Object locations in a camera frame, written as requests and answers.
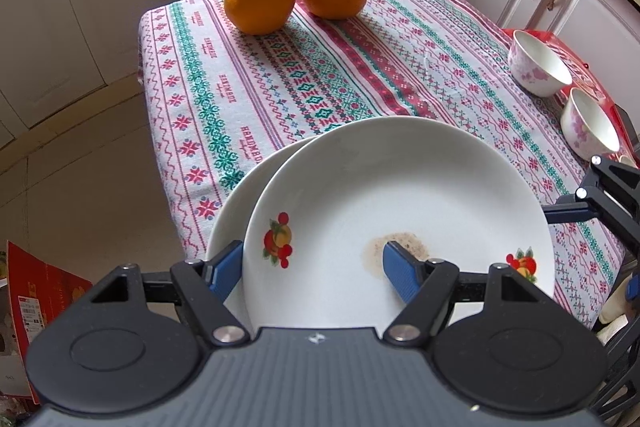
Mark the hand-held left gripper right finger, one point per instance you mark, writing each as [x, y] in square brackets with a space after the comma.
[400, 269]

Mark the red cardboard box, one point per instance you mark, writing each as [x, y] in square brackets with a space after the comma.
[45, 287]

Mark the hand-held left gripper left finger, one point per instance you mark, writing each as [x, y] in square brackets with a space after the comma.
[226, 269]

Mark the patterned red green tablecloth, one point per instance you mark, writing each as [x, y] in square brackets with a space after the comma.
[300, 82]

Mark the red gift box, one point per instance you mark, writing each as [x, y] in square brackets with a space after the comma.
[592, 72]

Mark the white pink-flowered bowl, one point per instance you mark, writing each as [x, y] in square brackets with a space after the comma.
[542, 57]
[590, 117]

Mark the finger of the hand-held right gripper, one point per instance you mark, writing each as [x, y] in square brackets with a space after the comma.
[570, 212]

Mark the person's cream fleece garment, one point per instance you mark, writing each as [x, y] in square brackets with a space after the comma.
[614, 307]

